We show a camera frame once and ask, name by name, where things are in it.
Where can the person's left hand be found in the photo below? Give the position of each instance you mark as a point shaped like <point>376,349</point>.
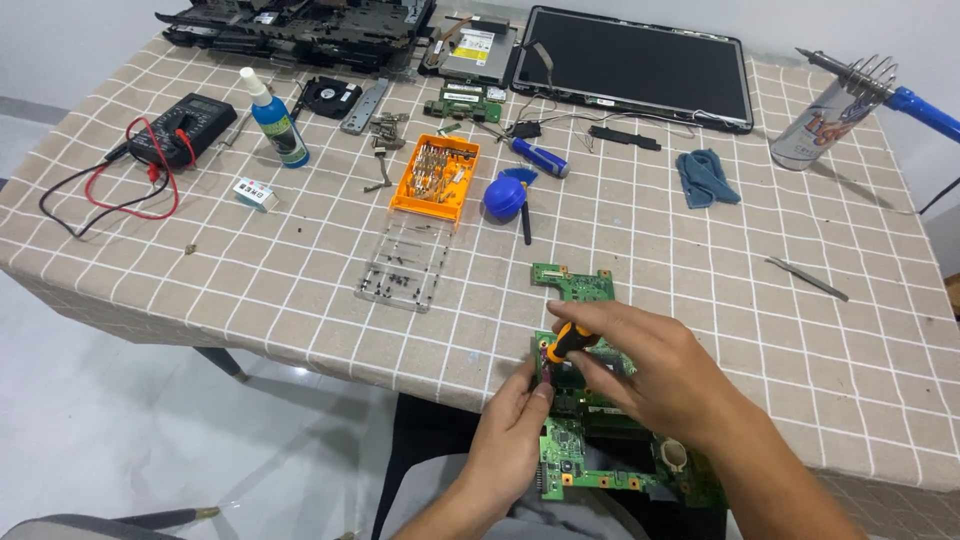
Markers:
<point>502,450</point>

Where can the person's right hand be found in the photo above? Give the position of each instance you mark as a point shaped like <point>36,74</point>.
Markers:
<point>667,375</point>

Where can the orange black precision screwdriver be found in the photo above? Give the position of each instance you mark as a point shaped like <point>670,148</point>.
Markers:
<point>568,341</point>

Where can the green laptop motherboard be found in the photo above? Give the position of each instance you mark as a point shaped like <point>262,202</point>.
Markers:
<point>574,286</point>

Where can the beige checked tablecloth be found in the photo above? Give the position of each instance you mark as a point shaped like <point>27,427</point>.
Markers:
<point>675,240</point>

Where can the silver metal tweezers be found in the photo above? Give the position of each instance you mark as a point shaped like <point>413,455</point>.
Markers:
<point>806,277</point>

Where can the blue cleaning cloth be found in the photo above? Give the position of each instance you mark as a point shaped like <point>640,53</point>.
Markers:
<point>705,178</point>

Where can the clear plastic lid with screws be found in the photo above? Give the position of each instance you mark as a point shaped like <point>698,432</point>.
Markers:
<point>405,262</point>

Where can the blue cleaning brush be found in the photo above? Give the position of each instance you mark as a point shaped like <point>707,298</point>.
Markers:
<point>525,217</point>

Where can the blue rubber dust blower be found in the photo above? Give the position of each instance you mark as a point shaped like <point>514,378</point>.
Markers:
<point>504,198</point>

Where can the black speaker strip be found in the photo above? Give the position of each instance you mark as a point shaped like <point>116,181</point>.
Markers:
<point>624,138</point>

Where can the orange screwdriver bit case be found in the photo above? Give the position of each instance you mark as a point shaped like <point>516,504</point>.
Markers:
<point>435,180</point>

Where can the small black speaker module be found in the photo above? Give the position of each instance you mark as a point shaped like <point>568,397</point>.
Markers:
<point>527,129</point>

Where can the silver drink can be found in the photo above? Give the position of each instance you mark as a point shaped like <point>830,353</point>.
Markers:
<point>817,124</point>

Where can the black table leg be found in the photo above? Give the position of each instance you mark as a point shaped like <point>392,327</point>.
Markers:
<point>221,364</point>

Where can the laptop screen panel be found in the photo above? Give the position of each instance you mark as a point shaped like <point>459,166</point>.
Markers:
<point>637,64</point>

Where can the small green circuit board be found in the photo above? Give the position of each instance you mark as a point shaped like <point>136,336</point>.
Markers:
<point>463,105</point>

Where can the pile of metal hinges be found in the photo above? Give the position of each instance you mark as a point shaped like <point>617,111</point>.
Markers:
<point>388,129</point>

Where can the small white box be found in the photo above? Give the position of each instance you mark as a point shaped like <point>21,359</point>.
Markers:
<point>255,195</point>

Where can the metal coil soldering stand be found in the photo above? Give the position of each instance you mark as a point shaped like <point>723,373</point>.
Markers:
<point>874,75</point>

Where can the silver optical disc drive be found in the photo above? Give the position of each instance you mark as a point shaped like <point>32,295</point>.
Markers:
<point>476,52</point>

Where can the blue spray bottle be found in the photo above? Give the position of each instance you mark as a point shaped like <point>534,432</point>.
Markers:
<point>279,127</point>

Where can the black cooling fan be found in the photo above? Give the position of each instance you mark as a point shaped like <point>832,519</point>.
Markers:
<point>330,96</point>

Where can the copper heat pipe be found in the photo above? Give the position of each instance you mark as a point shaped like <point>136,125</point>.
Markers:
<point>444,41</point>

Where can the grey chair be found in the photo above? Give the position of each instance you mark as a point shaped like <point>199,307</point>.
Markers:
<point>90,525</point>

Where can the red multimeter probe lead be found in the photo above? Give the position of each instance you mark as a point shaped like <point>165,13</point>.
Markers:
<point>169,169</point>

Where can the black digital multimeter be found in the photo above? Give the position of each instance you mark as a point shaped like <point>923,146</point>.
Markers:
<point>184,127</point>

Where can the black laptop chassis parts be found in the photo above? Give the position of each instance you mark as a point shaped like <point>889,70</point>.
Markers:
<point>300,30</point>

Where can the black multimeter probe lead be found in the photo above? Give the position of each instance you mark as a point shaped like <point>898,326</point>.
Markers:
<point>67,187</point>

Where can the silver metal bracket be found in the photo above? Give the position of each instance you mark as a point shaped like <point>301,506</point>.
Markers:
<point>365,106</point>

